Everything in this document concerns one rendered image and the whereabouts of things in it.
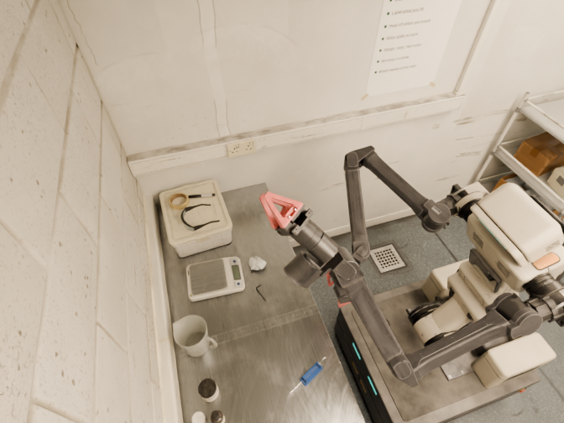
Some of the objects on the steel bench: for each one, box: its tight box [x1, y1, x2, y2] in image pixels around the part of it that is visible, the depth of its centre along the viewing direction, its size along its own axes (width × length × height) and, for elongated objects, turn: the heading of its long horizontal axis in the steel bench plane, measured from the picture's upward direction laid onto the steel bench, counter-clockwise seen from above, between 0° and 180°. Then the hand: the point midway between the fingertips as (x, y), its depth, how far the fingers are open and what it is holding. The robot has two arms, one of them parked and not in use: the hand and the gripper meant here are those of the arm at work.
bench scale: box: [186, 257, 245, 302], centre depth 165 cm, size 19×26×5 cm
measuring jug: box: [173, 315, 217, 357], centre depth 141 cm, size 18×13×15 cm
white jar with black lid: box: [198, 379, 219, 402], centre depth 132 cm, size 7×7×7 cm
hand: (266, 197), depth 75 cm, fingers open, 3 cm apart
